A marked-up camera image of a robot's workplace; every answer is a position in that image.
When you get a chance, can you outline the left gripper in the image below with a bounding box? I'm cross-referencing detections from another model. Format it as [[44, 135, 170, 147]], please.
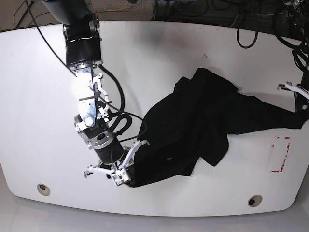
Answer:
[[277, 82, 309, 113]]

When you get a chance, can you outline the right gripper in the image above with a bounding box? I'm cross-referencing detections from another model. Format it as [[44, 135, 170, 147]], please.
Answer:
[[84, 140, 149, 188]]

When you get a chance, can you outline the black t-shirt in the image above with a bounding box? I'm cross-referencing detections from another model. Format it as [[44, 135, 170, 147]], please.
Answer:
[[135, 68, 309, 186]]

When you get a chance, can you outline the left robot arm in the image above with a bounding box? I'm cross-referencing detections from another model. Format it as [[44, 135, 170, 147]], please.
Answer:
[[272, 0, 309, 112]]

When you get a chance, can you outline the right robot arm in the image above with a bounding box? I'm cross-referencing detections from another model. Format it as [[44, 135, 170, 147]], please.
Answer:
[[44, 0, 143, 186]]

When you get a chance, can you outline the red tape rectangle marking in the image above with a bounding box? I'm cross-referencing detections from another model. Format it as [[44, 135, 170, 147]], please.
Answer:
[[268, 136, 291, 173]]

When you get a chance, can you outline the left table grommet hole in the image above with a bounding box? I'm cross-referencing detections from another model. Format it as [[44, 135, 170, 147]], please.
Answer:
[[37, 184, 51, 196]]

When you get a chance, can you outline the table grommet hole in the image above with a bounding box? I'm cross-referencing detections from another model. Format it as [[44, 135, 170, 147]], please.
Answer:
[[248, 195, 263, 207], [37, 184, 51, 196]]

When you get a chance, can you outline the right table grommet hole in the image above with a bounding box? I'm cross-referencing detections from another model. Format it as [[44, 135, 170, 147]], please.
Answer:
[[248, 195, 263, 207]]

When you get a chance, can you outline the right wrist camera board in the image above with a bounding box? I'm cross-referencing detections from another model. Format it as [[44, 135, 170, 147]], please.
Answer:
[[111, 169, 131, 186]]

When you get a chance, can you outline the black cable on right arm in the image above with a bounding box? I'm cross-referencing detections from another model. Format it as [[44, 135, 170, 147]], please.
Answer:
[[24, 0, 145, 145]]

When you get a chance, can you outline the yellow cable on floor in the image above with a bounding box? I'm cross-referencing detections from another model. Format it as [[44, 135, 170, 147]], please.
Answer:
[[98, 0, 130, 14]]

